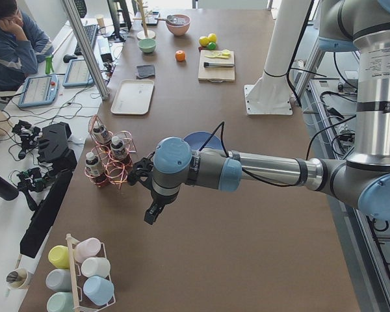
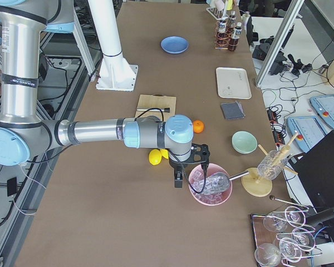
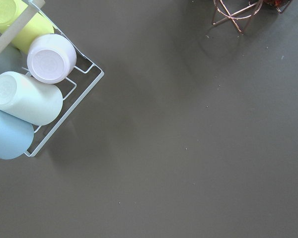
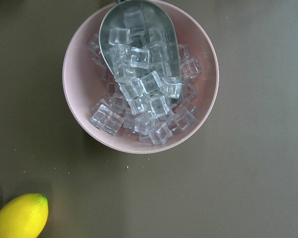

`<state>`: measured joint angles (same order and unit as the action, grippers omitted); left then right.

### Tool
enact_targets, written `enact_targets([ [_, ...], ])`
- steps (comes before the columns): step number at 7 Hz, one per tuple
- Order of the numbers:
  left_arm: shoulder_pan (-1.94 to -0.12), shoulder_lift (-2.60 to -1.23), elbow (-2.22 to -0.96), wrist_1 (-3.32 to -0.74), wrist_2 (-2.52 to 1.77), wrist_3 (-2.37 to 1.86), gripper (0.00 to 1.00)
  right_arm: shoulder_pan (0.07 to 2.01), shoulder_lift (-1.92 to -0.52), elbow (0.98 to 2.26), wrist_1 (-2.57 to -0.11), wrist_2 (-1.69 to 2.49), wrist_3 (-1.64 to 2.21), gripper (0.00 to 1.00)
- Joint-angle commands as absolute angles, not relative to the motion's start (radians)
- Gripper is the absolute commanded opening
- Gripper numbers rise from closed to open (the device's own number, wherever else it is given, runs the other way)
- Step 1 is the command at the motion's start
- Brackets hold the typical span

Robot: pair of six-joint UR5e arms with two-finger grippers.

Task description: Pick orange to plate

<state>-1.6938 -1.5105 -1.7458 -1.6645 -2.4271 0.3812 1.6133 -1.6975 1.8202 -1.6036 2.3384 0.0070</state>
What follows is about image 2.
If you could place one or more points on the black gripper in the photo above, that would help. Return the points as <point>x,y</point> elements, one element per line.
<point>175,164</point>

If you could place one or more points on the orange mandarin fruit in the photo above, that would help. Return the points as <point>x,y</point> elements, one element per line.
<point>198,126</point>

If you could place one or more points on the blue round plate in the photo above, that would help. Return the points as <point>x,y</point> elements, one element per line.
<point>174,44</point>

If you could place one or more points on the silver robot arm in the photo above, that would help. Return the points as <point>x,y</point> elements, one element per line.
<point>23,135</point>

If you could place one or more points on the pink bowl with ice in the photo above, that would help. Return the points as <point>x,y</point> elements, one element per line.
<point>196,179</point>

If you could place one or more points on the yellow lemon far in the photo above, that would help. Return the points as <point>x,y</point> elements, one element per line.
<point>164,153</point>

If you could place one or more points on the yellow lemon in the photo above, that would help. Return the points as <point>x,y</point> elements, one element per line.
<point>164,153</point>
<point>155,157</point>

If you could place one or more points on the yellow lemon near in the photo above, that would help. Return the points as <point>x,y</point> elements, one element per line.
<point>155,157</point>

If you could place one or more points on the metal ice scoop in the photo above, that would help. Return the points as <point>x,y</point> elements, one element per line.
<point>220,182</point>

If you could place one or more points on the wooden cup tree stand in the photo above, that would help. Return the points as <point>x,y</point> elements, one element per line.
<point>258,186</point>

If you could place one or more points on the steel muddler cylinder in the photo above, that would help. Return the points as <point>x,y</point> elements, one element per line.
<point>166,109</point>

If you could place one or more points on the green bowl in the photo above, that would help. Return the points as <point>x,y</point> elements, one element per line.
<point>244,142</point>

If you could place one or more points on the wooden cutting board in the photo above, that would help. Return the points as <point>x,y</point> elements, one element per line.
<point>155,101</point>

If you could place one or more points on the grey folded cloth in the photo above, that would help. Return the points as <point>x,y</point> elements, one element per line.
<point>232,110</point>

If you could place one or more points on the clear glass mug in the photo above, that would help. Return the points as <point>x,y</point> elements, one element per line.
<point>268,169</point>

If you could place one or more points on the cream rabbit tray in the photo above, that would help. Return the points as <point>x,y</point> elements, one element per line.
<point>232,83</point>

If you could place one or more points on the wine glass rack tray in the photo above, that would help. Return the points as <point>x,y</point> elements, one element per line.
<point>283,238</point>

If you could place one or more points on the teach pendant near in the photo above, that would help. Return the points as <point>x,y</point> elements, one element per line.
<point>310,131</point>

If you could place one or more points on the teach pendant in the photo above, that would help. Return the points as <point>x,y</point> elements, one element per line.
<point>324,106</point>
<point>310,131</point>

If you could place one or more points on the black laptop monitor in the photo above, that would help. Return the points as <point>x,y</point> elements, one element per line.
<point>316,171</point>

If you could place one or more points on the tea bottle middle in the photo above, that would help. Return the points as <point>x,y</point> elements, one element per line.
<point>221,35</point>

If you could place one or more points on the tea bottle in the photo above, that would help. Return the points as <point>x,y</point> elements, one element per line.
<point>221,35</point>
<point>233,42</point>
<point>232,19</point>

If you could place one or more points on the tea bottle front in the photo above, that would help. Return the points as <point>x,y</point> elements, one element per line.
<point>233,42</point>

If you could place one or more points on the teach pendant far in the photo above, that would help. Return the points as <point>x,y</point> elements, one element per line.
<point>324,106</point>

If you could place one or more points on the tea bottle back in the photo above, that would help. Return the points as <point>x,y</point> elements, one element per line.
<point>232,19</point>

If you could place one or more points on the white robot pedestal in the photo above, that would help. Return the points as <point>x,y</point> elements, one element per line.
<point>115,74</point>

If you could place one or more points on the copper wire bottle rack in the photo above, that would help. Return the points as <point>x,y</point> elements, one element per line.
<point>228,32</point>

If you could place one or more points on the aluminium frame post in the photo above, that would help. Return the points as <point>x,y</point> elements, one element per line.
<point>281,34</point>

